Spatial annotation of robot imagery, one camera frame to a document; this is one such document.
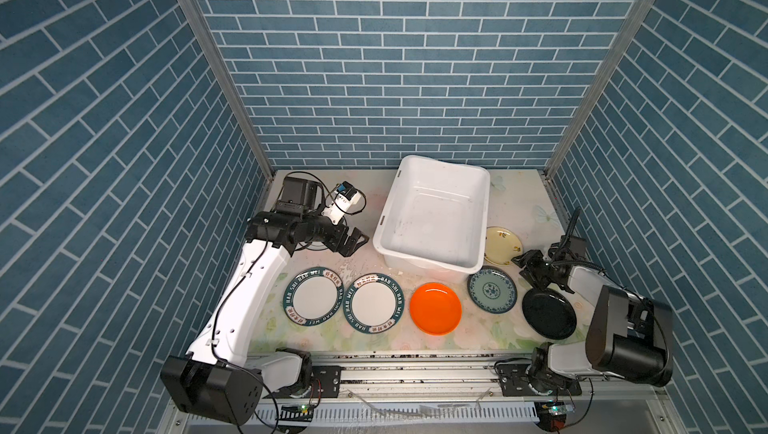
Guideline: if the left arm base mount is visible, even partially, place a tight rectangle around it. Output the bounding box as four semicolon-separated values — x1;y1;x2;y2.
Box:
262;365;342;400

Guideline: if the orange plate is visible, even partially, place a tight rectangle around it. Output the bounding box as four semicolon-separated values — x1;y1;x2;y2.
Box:
409;282;463;336

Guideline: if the black plate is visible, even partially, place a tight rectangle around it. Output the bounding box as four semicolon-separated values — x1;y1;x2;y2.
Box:
522;289;577;340

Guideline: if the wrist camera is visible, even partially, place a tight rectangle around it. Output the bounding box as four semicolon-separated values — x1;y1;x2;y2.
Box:
322;181;367;224
560;207;588;261

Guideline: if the right green-rimmed lettered plate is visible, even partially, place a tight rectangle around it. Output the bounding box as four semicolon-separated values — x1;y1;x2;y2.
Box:
342;273;405;335

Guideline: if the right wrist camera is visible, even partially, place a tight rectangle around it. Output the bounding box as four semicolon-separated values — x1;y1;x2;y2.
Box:
560;207;588;261

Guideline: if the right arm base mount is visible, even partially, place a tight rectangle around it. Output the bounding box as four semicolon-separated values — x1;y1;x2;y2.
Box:
492;358;582;397

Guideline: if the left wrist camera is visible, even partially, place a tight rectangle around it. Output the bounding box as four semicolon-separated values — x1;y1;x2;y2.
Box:
322;181;367;224

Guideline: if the yellow plate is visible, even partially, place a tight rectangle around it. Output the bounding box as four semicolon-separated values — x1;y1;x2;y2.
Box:
484;226;524;266

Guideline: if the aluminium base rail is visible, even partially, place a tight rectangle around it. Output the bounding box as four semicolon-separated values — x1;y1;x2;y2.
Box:
158;352;679;426

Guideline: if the left green-rimmed lettered plate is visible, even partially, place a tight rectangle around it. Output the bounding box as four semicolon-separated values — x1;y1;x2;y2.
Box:
282;267;345;327

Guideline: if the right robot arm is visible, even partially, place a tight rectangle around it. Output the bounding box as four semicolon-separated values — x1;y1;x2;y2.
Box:
511;245;674;395

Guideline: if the white plastic bin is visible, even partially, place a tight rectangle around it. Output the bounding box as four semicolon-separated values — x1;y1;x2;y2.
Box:
373;155;491;282

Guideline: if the green-rimmed lettered plate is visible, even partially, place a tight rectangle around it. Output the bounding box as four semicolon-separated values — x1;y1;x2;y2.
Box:
342;273;405;335
282;267;345;327

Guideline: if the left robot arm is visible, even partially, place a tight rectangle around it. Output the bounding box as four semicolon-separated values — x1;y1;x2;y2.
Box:
160;171;369;427

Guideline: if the blue-green patterned plate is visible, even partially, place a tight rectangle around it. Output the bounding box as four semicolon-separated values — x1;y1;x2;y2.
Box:
467;266;518;314

